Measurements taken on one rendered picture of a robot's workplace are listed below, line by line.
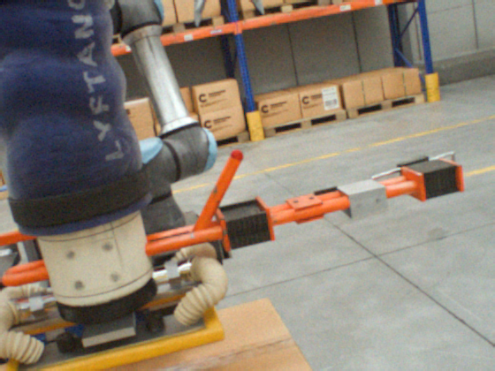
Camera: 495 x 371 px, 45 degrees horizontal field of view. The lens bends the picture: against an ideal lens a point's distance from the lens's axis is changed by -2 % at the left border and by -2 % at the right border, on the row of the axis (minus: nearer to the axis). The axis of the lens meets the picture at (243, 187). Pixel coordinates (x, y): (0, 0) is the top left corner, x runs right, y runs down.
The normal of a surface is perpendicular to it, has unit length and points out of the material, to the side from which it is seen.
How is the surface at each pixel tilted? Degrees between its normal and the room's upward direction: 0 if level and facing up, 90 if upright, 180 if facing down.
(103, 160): 91
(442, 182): 90
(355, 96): 91
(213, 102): 91
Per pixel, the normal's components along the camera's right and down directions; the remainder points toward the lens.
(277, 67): 0.22, 0.21
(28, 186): -0.32, 0.44
